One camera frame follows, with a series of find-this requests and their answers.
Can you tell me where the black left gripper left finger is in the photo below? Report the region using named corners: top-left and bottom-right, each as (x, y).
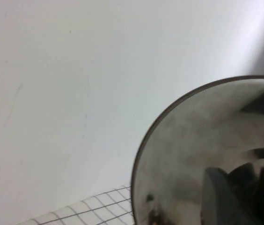
top-left (203, 167), bottom-right (249, 225)

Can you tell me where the steel pot lid black knob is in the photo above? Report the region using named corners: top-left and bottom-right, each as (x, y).
top-left (131, 75), bottom-right (264, 225)

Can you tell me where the white black grid tablecloth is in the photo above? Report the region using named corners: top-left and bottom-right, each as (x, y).
top-left (17, 184), bottom-right (135, 225)

